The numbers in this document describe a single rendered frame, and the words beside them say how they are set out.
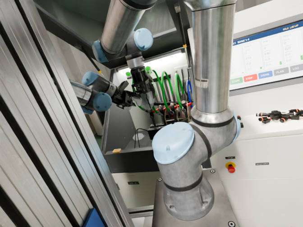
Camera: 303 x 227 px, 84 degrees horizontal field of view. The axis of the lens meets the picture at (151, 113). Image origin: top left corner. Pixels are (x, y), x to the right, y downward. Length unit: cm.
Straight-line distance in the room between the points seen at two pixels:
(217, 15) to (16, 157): 38
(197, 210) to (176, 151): 18
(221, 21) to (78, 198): 39
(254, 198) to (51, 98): 114
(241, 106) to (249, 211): 63
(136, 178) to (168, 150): 82
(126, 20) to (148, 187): 104
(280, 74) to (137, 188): 112
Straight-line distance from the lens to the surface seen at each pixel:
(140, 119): 158
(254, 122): 107
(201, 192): 52
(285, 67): 118
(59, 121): 27
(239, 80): 112
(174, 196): 50
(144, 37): 67
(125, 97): 90
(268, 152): 103
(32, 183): 23
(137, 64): 77
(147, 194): 130
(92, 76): 82
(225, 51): 41
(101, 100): 67
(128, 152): 110
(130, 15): 42
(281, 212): 132
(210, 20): 39
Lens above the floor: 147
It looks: 19 degrees down
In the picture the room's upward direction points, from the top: 17 degrees counter-clockwise
